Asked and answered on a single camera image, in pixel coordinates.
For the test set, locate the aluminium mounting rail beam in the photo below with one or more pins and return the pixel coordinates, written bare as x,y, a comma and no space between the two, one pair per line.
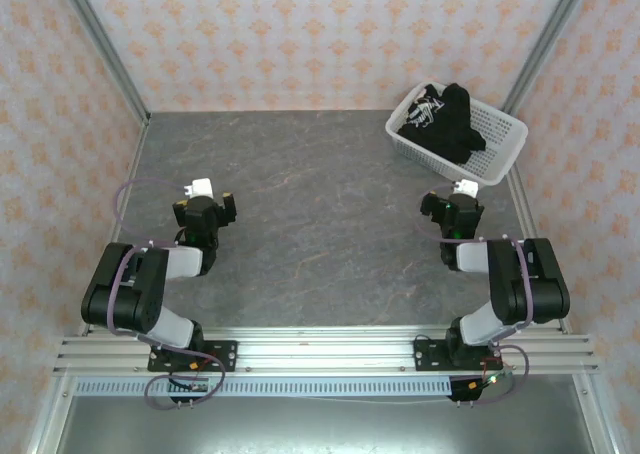
325,351

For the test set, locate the aluminium frame post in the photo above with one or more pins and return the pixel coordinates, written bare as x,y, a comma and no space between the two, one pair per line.
105,49
545,44

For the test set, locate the small circuit board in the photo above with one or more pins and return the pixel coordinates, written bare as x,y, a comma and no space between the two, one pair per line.
192,387
495,378

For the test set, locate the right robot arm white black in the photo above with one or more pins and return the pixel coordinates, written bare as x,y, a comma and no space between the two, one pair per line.
530,289

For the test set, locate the white perforated plastic basket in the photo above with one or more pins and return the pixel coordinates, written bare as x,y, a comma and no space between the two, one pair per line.
495,129

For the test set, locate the grey metal lower panel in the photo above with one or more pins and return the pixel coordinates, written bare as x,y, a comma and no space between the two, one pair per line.
325,426

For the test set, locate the black t-shirt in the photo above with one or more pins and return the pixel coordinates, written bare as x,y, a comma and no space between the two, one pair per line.
450,124

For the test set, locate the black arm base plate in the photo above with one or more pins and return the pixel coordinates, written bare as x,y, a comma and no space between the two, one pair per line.
225,356
425,356

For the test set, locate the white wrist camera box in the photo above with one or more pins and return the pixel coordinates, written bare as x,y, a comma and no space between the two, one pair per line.
467,187
201,187

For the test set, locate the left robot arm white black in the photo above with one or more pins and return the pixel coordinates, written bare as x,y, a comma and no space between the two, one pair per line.
125,294

